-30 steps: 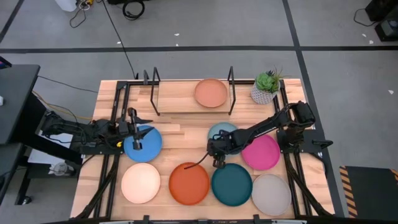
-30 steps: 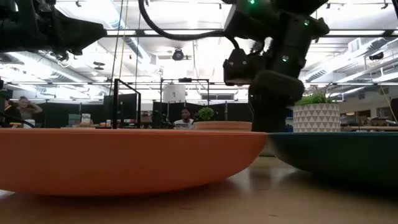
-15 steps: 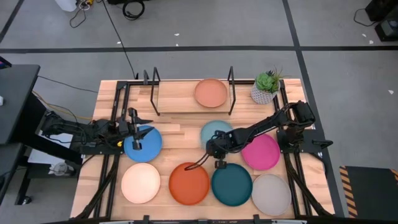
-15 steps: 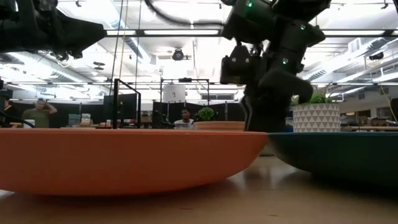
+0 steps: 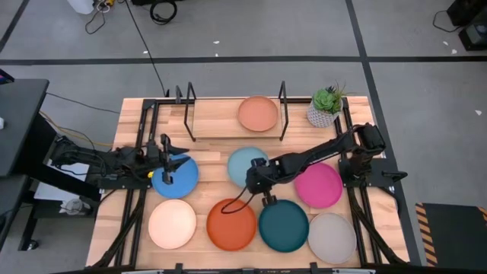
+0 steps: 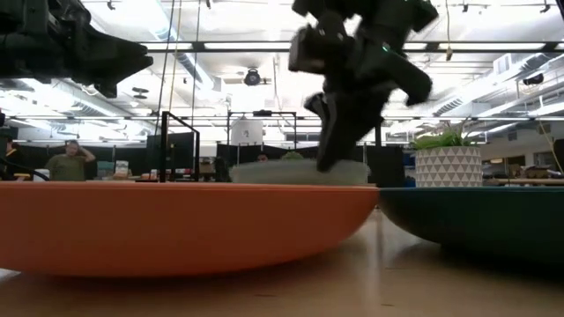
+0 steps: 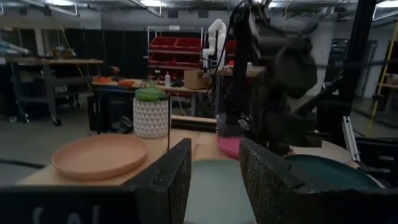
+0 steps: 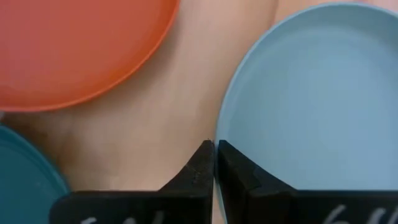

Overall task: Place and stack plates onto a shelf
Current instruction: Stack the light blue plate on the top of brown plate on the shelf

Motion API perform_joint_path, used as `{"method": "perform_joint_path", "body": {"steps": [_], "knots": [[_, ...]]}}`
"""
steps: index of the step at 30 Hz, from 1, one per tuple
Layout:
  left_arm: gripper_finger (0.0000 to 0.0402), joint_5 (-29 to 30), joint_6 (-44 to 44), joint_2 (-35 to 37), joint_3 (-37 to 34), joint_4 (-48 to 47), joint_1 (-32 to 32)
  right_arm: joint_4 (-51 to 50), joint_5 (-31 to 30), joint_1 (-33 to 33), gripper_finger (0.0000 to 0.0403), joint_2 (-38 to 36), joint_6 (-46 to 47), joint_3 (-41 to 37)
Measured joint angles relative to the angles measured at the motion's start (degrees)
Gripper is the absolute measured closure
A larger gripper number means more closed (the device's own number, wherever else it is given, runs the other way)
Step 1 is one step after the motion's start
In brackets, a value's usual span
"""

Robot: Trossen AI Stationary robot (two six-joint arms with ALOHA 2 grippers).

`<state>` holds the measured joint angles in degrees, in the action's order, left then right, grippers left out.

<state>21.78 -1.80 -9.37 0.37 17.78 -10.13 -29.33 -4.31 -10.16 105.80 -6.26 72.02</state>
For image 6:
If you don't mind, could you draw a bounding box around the wooden background table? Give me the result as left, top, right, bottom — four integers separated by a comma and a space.
482, 177, 564, 187

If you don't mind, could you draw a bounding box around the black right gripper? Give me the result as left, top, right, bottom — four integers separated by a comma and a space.
302, 11, 434, 173

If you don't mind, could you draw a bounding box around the black metal shelf frame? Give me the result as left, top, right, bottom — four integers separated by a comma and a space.
159, 110, 202, 183

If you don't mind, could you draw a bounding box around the yellow hanging cable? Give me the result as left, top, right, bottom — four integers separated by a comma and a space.
168, 0, 183, 114

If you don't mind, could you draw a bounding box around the dark teal bowl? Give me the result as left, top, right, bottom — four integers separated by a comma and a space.
378, 186, 564, 265

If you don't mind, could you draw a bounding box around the orange plate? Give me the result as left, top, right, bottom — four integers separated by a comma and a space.
0, 181, 381, 278

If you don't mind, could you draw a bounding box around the white plate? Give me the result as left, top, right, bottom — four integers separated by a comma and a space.
228, 158, 370, 186

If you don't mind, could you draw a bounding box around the round black ceiling fixture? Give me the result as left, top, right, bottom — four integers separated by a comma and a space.
242, 68, 263, 87

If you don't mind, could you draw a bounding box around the hanging cable with plug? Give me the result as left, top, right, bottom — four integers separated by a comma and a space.
444, 0, 455, 62

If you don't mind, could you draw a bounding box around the black partition panel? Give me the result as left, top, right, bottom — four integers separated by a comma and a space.
364, 144, 405, 188

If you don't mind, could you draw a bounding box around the green plant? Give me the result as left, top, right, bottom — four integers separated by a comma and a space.
412, 122, 479, 151

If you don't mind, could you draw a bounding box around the thin dark hanging cable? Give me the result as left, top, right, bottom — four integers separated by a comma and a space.
190, 0, 202, 129

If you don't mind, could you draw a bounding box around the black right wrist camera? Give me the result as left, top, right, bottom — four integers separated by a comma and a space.
288, 25, 356, 75

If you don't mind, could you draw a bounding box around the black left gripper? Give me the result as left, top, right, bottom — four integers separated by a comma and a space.
61, 0, 155, 100

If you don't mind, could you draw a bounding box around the white triangle-patterned planter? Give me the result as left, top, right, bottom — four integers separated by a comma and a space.
414, 145, 484, 188

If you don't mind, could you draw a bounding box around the black curved cable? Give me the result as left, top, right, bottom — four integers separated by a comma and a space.
0, 157, 50, 182

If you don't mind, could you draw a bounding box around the black hanging cable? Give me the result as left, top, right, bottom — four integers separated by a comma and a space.
156, 0, 176, 118

